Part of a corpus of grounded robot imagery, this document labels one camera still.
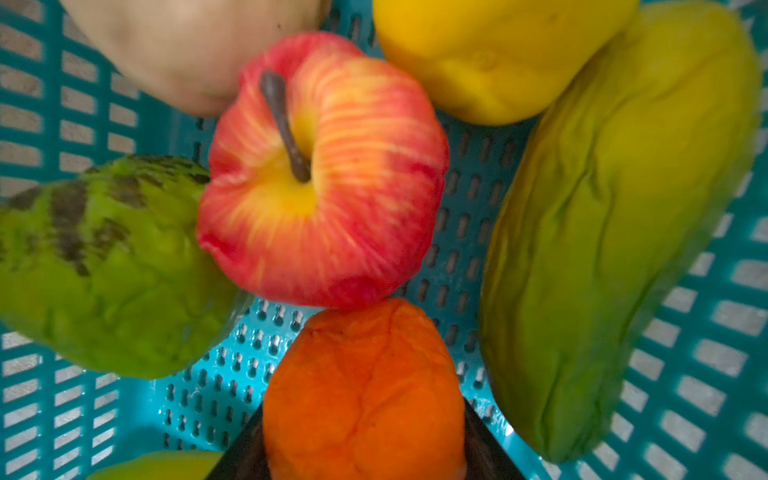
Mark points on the green papaya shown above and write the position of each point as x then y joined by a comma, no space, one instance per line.
622,184

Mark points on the cream white pear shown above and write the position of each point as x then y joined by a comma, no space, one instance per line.
188,53

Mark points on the green custard apple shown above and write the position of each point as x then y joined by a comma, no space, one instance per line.
105,268

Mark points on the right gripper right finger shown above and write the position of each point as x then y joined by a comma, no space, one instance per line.
486,459

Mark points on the yellow banana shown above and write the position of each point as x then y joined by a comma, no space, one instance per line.
162,465

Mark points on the yellow lemon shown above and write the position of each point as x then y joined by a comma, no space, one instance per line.
495,62

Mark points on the red apple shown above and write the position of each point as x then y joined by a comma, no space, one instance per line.
327,173

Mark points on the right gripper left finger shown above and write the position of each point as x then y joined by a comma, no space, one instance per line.
245,459

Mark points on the orange tangerine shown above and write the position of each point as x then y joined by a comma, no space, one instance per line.
368,394

